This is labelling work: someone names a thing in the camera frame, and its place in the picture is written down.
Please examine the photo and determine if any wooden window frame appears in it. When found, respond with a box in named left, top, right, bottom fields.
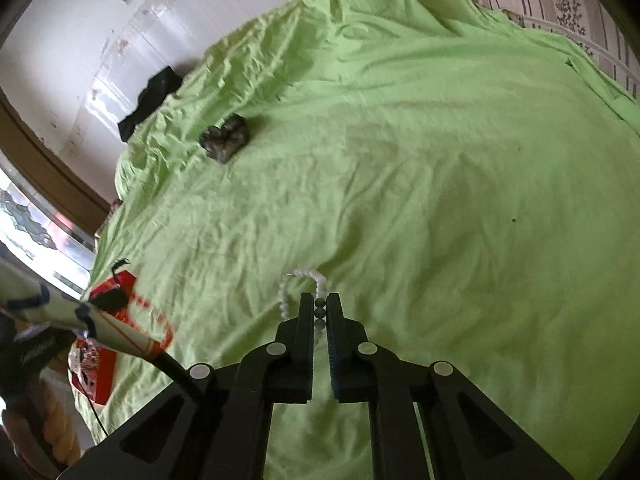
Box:
left=0, top=89, right=117, bottom=243

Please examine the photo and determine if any green bed sheet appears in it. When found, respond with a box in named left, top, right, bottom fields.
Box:
left=75, top=0, right=640, bottom=480

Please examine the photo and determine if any person's left forearm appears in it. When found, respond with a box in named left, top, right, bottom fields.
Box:
left=2, top=365, right=83, bottom=468

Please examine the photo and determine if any patterned glass window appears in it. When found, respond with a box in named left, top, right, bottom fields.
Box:
left=0, top=165, right=97, bottom=297

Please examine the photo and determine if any white bead bracelet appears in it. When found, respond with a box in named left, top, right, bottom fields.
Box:
left=277, top=267, right=332, bottom=346

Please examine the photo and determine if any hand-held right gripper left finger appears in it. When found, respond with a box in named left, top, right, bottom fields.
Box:
left=60, top=295, right=316, bottom=480

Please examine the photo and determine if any dark bangle stack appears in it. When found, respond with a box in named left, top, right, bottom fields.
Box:
left=199, top=115, right=252, bottom=166

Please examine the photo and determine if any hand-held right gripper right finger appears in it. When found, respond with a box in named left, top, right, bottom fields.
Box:
left=326, top=292, right=574, bottom=480

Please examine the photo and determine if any thin black wire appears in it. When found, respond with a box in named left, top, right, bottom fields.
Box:
left=79, top=384, right=109, bottom=440

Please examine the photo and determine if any white wrapped black cable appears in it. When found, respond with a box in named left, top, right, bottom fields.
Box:
left=0, top=280, right=211, bottom=403

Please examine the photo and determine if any red-edged white tray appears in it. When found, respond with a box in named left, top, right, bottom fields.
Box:
left=69, top=269, right=175, bottom=407

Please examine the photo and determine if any black cloth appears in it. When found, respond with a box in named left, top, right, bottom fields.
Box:
left=117, top=66, right=183, bottom=143

